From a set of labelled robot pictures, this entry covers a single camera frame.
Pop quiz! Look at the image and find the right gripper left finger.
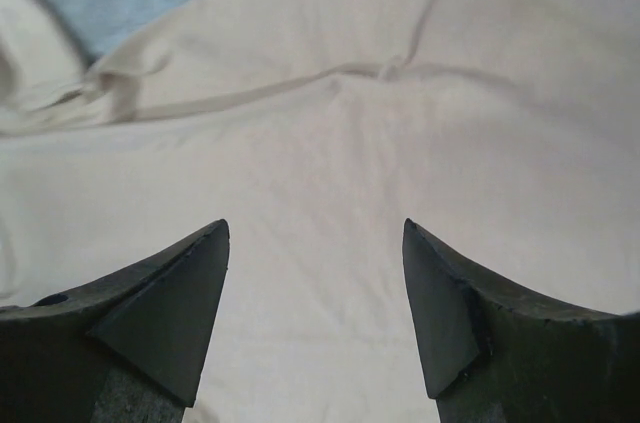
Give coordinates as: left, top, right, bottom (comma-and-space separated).
1, 220, 230, 422

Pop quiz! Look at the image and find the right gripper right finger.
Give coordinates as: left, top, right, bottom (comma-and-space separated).
402, 221, 639, 422

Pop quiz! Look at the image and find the beige t-shirt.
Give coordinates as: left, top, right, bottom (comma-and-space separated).
1, 0, 639, 422

